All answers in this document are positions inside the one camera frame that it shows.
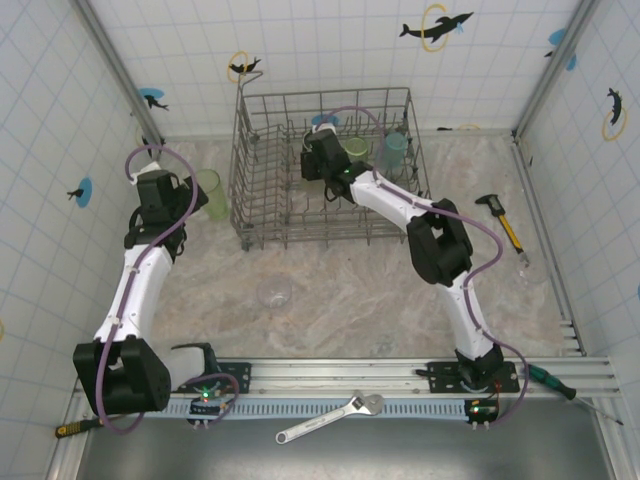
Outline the tall green plastic cup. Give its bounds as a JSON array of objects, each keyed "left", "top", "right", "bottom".
[{"left": 195, "top": 168, "right": 231, "bottom": 221}]

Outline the short green plastic cup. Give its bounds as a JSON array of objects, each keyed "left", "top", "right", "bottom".
[{"left": 344, "top": 137, "right": 371, "bottom": 164}]

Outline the teal plastic cup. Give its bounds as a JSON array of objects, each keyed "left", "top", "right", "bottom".
[{"left": 382, "top": 131, "right": 409, "bottom": 171}]

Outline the shark sticker on blue oval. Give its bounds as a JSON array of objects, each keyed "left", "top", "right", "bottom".
[{"left": 137, "top": 87, "right": 170, "bottom": 112}]

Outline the clear round glass cup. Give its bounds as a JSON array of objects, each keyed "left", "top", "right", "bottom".
[{"left": 256, "top": 273, "right": 294, "bottom": 310}]

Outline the small green-lit circuit board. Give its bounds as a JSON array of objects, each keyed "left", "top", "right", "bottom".
[
  {"left": 188, "top": 387, "right": 236, "bottom": 426},
  {"left": 464, "top": 397, "right": 501, "bottom": 426}
]

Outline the yellow black caliper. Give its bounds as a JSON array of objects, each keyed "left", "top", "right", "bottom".
[{"left": 474, "top": 193, "right": 531, "bottom": 264}]

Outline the yellow black screwdriver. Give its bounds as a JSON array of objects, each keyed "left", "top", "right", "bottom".
[{"left": 54, "top": 414, "right": 109, "bottom": 440}]

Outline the silver adjustable wrench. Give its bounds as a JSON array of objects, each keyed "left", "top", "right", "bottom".
[{"left": 274, "top": 388, "right": 385, "bottom": 445}]

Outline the grey wire dish rack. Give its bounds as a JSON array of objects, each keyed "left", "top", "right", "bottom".
[{"left": 228, "top": 69, "right": 432, "bottom": 252}]

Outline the black animal yellow ring sticker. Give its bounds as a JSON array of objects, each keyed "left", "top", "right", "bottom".
[{"left": 134, "top": 124, "right": 154, "bottom": 159}]

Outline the seal sticker with yellow ring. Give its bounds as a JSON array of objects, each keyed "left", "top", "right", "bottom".
[{"left": 227, "top": 49, "right": 263, "bottom": 84}]

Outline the aluminium frame post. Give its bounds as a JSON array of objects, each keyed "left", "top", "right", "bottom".
[
  {"left": 69, "top": 0, "right": 166, "bottom": 151},
  {"left": 512, "top": 0, "right": 601, "bottom": 141}
]

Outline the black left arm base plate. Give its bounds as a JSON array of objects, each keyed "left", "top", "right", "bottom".
[{"left": 163, "top": 360, "right": 253, "bottom": 396}]

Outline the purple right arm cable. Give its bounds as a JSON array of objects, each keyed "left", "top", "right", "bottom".
[{"left": 312, "top": 105, "right": 530, "bottom": 429}]

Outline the dolphin sticker with yellow ring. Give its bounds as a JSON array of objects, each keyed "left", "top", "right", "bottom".
[{"left": 398, "top": 3, "right": 475, "bottom": 54}]

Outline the aluminium mounting rail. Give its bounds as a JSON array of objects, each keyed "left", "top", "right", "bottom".
[{"left": 73, "top": 355, "right": 621, "bottom": 401}]

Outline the light blue slotted cable duct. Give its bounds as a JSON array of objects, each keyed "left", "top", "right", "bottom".
[{"left": 92, "top": 397, "right": 501, "bottom": 420}]

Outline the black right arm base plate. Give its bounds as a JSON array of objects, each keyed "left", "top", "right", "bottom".
[{"left": 415, "top": 359, "right": 519, "bottom": 396}]

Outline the blue oval wall sticker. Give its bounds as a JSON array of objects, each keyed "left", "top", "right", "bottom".
[{"left": 543, "top": 28, "right": 578, "bottom": 71}]

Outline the seahorse sticker with yellow ring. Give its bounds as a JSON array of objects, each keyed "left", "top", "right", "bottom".
[{"left": 601, "top": 87, "right": 629, "bottom": 142}]

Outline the green handled screwdriver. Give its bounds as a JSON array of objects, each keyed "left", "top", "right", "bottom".
[{"left": 522, "top": 363, "right": 625, "bottom": 426}]

